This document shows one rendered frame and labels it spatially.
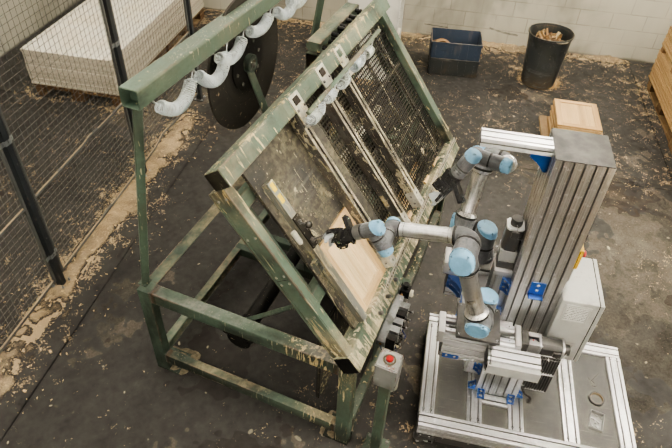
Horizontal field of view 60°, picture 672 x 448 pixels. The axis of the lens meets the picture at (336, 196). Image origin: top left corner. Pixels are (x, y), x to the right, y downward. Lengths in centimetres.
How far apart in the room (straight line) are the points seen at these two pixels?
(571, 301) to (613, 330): 171
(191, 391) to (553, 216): 254
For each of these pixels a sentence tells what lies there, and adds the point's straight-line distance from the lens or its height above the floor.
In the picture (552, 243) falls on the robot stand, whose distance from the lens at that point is 296.
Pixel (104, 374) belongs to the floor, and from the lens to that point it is 435.
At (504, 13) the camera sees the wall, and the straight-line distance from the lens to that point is 823.
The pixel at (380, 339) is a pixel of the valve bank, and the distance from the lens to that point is 340.
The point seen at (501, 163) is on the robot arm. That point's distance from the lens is 288.
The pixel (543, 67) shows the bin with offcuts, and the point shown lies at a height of 30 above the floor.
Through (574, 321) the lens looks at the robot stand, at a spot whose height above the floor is 109.
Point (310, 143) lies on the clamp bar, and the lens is 316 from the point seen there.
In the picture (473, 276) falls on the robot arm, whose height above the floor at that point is 152.
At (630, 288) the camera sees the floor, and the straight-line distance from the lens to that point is 524.
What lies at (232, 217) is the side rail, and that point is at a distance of 274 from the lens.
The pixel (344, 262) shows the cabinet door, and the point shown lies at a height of 113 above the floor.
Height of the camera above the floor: 348
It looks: 41 degrees down
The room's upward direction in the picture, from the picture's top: 3 degrees clockwise
